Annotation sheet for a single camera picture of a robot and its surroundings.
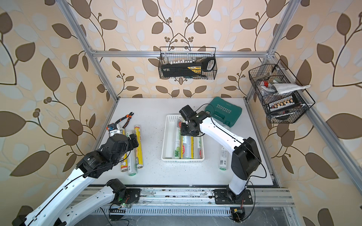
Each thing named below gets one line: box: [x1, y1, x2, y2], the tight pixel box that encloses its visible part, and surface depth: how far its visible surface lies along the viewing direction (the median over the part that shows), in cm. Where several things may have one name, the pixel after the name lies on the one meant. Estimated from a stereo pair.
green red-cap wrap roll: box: [182, 135, 191, 160], surface depth 77 cm
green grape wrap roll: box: [174, 119, 182, 160], surface depth 93 cm
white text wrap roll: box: [218, 145, 228, 171], surface depth 84 cm
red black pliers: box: [115, 112, 135, 129], surface depth 110 cm
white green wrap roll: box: [197, 136, 203, 159], surface depth 90 cm
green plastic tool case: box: [204, 96, 243, 128], surface depth 110 cm
